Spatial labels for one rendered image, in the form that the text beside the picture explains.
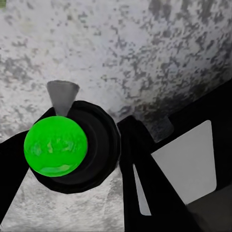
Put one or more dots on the insectifuge atomizer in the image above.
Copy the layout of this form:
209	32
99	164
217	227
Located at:
75	145

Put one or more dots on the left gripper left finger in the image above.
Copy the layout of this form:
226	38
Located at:
13	168

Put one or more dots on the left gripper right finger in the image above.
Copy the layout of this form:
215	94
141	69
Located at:
168	212

